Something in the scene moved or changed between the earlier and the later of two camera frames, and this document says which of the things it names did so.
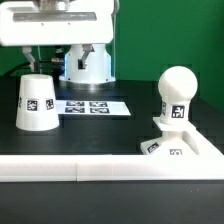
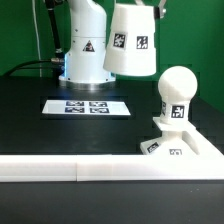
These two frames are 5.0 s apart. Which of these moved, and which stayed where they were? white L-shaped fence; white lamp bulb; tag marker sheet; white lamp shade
Moved: white lamp shade
Stayed: tag marker sheet; white L-shaped fence; white lamp bulb
